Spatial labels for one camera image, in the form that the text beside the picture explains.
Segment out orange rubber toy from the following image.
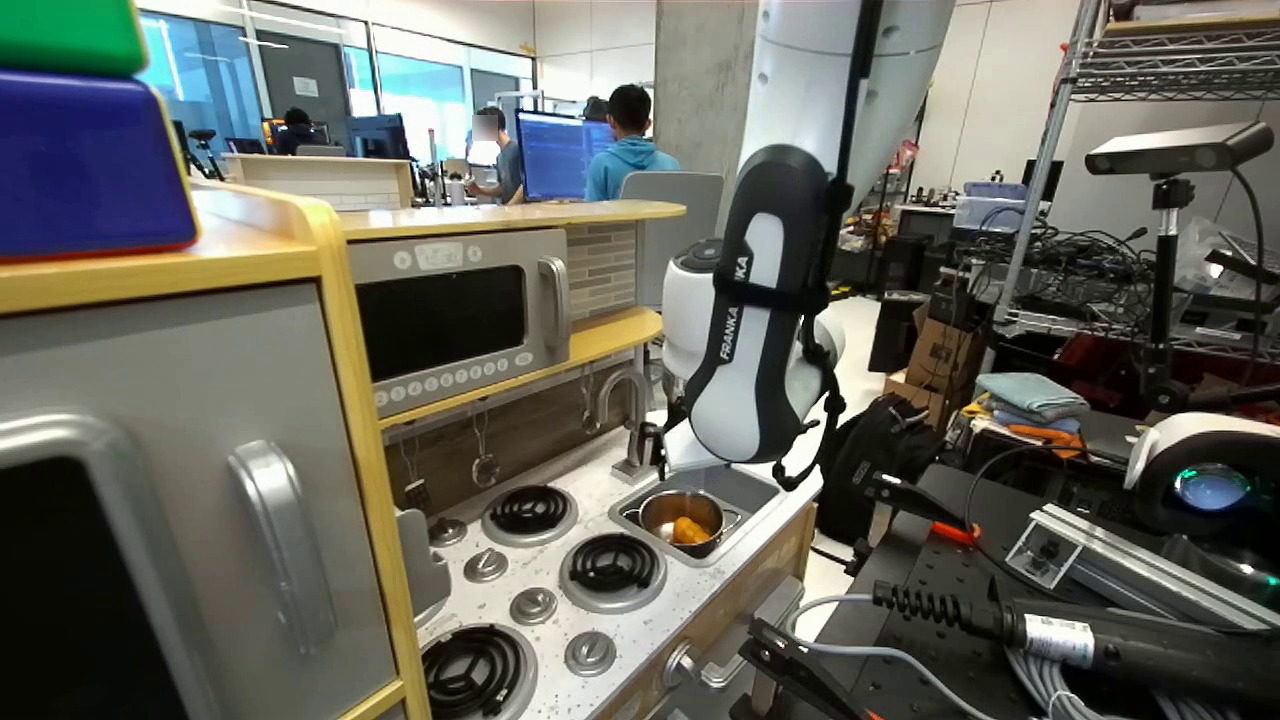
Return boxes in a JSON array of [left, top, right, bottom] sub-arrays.
[[669, 516, 716, 550]]

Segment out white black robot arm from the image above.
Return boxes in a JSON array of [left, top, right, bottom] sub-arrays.
[[662, 142, 844, 491]]

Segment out grey toy sink basin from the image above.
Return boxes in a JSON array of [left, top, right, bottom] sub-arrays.
[[610, 469, 779, 564]]

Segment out grey stove knob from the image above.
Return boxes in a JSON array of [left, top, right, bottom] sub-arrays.
[[506, 588, 557, 627], [564, 633, 616, 674], [465, 547, 506, 584]]

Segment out grey toy faucet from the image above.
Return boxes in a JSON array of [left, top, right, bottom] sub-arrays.
[[592, 366, 661, 481]]

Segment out black coil burner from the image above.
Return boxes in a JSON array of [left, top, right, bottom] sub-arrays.
[[480, 482, 574, 547], [421, 623, 534, 720], [561, 531, 669, 612]]

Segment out toy microwave oven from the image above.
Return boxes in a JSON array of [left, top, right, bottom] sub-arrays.
[[350, 229, 573, 414]]

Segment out person in teal shirt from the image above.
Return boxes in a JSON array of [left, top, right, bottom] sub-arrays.
[[585, 83, 674, 199]]

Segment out white speckled toy stovetop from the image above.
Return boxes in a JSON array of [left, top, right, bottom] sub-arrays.
[[415, 438, 816, 720]]

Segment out person in grey shirt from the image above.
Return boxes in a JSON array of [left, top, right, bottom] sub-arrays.
[[465, 106, 525, 203]]

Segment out blue plastic block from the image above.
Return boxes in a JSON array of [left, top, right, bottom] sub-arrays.
[[0, 71, 194, 261]]

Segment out grey oven door handle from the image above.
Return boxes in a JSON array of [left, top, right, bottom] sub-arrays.
[[226, 438, 337, 656]]

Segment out camera on tripod stand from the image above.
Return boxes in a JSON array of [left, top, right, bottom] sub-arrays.
[[1083, 118, 1271, 409]]

